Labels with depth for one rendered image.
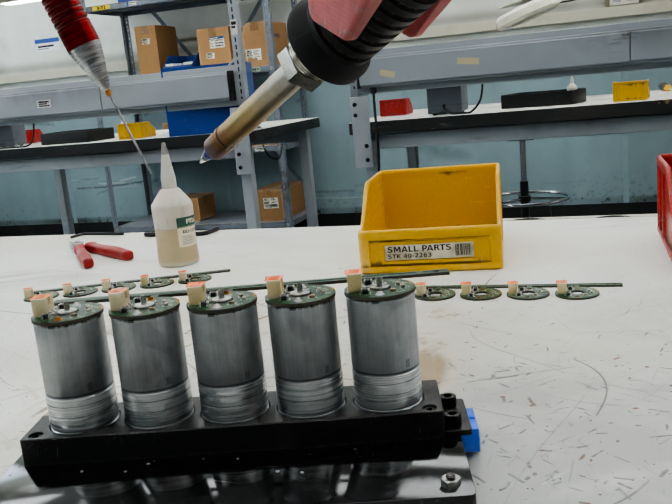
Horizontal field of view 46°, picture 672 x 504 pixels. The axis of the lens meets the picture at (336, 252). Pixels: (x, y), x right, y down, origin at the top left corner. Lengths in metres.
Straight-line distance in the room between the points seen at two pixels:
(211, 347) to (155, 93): 2.68
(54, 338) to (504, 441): 0.16
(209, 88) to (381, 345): 2.59
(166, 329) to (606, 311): 0.26
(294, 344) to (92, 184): 5.51
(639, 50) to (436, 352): 2.18
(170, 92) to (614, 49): 1.48
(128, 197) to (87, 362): 5.34
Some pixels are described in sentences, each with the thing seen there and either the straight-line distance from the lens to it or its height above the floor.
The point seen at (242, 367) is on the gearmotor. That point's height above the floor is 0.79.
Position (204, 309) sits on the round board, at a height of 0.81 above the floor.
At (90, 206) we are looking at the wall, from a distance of 5.81.
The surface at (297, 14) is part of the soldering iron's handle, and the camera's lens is 0.21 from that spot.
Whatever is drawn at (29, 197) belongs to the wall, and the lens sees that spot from 6.11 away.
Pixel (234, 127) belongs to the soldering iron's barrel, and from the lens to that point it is 0.24.
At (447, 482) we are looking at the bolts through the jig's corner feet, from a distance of 0.25.
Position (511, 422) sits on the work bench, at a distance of 0.32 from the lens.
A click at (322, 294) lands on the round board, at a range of 0.28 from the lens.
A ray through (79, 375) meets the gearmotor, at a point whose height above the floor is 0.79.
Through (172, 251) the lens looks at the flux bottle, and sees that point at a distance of 0.65.
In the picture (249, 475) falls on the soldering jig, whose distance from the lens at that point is 0.27.
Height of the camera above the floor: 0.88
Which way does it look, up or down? 12 degrees down
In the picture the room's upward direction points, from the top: 5 degrees counter-clockwise
